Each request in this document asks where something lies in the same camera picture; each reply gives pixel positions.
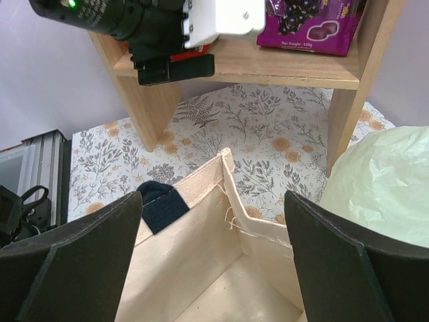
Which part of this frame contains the beige canvas tote bag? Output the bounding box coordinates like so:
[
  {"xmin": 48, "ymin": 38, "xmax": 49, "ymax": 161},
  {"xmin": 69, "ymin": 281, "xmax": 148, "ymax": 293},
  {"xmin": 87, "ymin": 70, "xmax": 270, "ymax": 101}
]
[{"xmin": 116, "ymin": 149, "xmax": 306, "ymax": 321}]

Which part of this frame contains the light green plastic bag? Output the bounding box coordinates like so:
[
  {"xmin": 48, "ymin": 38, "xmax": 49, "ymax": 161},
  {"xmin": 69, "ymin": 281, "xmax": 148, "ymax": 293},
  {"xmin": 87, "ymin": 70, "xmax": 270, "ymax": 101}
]
[{"xmin": 319, "ymin": 126, "xmax": 428, "ymax": 247}]

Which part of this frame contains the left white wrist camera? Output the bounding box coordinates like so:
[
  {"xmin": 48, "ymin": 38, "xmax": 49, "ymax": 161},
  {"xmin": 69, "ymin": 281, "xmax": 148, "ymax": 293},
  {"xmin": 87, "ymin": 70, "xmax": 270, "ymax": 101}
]
[{"xmin": 182, "ymin": 0, "xmax": 265, "ymax": 49}]

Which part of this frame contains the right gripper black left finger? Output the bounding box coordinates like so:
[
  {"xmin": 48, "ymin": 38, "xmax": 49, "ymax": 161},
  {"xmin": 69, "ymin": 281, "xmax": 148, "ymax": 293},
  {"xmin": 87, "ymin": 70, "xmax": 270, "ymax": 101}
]
[{"xmin": 1, "ymin": 192, "xmax": 142, "ymax": 321}]

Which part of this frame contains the purple snack packet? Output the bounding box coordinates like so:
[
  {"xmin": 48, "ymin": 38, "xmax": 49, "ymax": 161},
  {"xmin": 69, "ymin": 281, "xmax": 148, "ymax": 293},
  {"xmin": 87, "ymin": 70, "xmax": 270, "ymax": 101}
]
[{"xmin": 257, "ymin": 0, "xmax": 366, "ymax": 57}]

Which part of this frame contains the floral table mat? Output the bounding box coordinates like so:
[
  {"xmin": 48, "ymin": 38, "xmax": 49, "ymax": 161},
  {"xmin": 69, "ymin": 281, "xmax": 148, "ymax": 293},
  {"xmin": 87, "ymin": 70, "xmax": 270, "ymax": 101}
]
[{"xmin": 66, "ymin": 83, "xmax": 396, "ymax": 224}]

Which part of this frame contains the wooden two-tier shelf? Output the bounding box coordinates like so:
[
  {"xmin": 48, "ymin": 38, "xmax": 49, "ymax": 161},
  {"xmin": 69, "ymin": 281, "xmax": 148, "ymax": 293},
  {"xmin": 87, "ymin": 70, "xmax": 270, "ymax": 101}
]
[{"xmin": 90, "ymin": 1, "xmax": 404, "ymax": 168}]

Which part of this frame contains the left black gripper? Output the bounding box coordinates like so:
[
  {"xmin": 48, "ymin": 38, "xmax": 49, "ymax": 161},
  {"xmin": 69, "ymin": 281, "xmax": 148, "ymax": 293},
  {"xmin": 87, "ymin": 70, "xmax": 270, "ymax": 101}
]
[{"xmin": 127, "ymin": 1, "xmax": 215, "ymax": 86}]

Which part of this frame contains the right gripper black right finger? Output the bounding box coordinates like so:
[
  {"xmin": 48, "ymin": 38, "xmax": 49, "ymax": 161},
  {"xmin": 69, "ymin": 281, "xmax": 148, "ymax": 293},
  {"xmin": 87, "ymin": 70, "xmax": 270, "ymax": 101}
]
[{"xmin": 284, "ymin": 191, "xmax": 428, "ymax": 321}]

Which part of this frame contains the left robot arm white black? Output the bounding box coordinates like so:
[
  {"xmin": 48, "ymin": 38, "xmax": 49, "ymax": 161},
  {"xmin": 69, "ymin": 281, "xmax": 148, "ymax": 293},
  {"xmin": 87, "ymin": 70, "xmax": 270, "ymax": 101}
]
[{"xmin": 30, "ymin": 0, "xmax": 215, "ymax": 86}]

